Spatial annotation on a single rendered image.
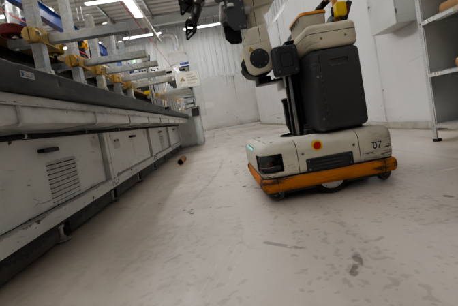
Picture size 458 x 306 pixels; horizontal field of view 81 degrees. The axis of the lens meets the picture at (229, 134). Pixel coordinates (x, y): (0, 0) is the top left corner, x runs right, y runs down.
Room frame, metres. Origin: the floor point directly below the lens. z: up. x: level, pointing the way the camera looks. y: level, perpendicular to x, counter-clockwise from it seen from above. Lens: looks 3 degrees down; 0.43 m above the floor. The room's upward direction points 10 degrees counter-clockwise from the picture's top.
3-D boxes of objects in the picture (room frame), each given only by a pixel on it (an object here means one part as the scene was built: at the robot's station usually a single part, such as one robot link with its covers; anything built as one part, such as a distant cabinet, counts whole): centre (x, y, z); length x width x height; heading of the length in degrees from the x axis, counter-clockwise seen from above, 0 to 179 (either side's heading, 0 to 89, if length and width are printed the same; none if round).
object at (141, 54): (1.27, 0.53, 0.80); 0.43 x 0.03 x 0.04; 93
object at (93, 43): (1.47, 0.64, 0.88); 0.04 x 0.04 x 0.48; 3
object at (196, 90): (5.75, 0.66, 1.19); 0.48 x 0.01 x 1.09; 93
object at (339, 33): (1.56, -0.53, 0.59); 0.55 x 0.34 x 0.83; 2
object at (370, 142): (1.56, -0.44, 0.16); 0.67 x 0.64 x 0.25; 92
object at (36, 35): (1.00, 0.62, 0.84); 0.14 x 0.06 x 0.05; 3
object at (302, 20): (1.56, -0.55, 0.87); 0.23 x 0.15 x 0.11; 2
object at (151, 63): (1.52, 0.54, 0.81); 0.43 x 0.03 x 0.04; 93
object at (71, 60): (1.25, 0.63, 0.81); 0.14 x 0.06 x 0.05; 3
